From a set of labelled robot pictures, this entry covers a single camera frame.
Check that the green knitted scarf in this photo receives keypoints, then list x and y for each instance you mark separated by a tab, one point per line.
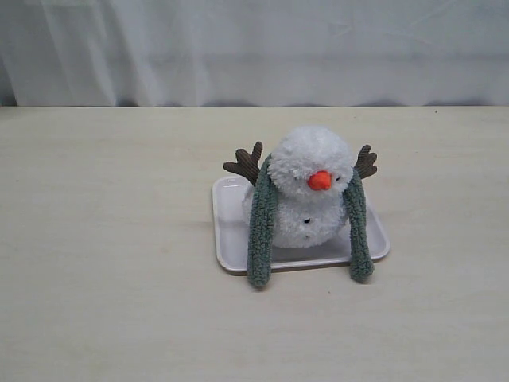
260	247

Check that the white rectangular tray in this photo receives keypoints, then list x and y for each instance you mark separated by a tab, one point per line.
231	236

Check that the white plush snowman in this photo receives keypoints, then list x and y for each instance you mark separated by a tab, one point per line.
308	173

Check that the white backdrop curtain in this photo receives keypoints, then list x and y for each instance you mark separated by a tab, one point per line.
254	53

